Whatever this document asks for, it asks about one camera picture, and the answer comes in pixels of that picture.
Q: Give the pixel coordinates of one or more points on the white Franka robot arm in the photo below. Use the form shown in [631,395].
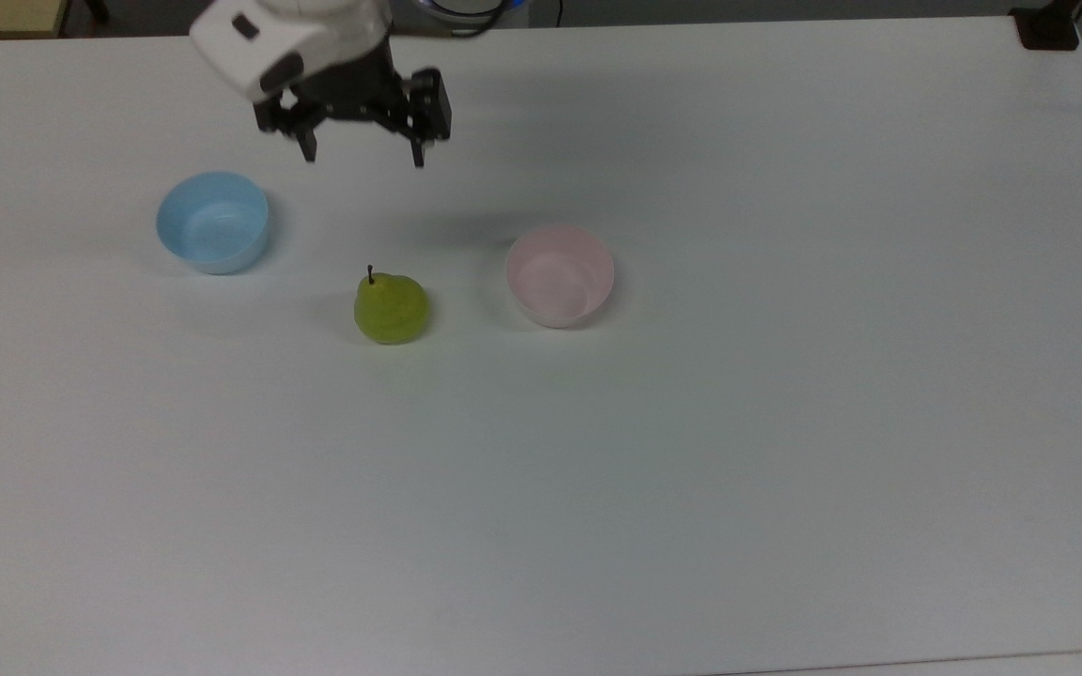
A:
[287,38]

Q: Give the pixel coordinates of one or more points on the white blue-lit robot base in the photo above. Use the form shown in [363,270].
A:
[466,7]

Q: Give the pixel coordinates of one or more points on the light blue plastic bowl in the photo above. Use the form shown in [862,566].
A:
[213,222]

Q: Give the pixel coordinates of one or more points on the pink plastic bowl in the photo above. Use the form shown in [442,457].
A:
[560,274]

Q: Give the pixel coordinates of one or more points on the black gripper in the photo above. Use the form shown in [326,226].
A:
[353,89]

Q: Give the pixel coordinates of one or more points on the green pear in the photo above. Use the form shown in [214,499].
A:
[392,308]

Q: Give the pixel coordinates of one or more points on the black table clamp mount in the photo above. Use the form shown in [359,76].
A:
[1046,28]

